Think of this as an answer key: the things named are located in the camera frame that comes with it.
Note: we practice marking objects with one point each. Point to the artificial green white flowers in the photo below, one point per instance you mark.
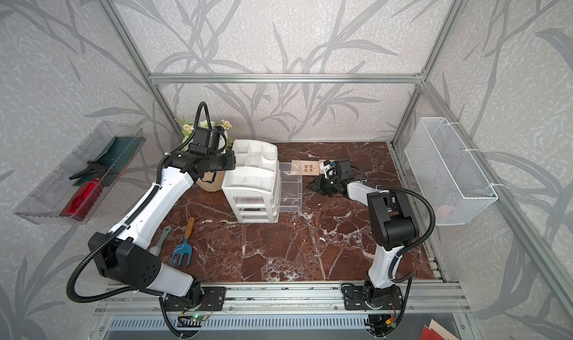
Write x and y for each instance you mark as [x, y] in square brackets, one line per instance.
[188, 128]

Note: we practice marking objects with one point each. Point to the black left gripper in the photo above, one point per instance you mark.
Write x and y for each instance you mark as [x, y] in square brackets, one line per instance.
[230, 160]

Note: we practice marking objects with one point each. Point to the clear plastic drawer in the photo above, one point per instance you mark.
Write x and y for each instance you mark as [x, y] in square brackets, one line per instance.
[291, 180]
[291, 202]

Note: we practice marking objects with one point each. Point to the red booklet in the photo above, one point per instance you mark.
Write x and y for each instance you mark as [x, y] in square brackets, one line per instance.
[435, 331]

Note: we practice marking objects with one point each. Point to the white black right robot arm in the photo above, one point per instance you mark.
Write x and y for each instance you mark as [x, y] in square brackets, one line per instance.
[391, 219]

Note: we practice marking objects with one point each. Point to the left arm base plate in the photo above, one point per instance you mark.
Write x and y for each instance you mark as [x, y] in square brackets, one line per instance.
[212, 300]

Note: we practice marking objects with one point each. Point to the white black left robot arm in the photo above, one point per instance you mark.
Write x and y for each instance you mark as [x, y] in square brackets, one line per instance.
[121, 254]

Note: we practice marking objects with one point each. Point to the red brush in tray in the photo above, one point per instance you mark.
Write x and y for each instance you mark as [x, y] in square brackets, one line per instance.
[83, 200]

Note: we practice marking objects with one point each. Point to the blue garden hand fork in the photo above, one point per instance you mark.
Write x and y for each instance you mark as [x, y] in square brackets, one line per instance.
[184, 250]

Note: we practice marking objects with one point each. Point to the white wire mesh basket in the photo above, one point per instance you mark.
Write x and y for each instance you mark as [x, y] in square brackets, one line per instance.
[447, 173]

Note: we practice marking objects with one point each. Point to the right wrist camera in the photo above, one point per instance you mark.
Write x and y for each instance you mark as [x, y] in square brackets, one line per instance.
[328, 168]

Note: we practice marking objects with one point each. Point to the white plastic drawer organizer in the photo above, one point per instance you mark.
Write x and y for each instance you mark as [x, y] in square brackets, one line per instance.
[253, 188]

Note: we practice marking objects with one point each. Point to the beige faceted flower pot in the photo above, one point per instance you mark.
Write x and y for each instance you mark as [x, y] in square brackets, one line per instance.
[212, 181]

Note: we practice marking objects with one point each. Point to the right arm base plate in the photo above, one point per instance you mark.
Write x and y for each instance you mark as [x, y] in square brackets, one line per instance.
[367, 297]

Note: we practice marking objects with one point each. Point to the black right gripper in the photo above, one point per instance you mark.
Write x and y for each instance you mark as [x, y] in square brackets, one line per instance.
[318, 185]

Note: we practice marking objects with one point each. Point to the black clamp in tray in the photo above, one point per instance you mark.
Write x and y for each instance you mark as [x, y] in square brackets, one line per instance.
[95, 171]

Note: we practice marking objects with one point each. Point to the beige printed postcard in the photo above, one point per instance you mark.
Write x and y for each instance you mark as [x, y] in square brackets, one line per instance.
[307, 167]

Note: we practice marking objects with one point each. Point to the dark green cloth in tray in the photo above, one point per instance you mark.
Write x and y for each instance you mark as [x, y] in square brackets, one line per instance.
[120, 151]

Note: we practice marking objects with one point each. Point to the aluminium mounting rail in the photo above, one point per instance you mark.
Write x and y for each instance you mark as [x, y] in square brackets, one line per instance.
[276, 309]

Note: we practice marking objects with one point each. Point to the clear wall-mounted plastic tray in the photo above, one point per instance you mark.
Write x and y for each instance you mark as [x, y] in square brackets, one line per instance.
[73, 191]

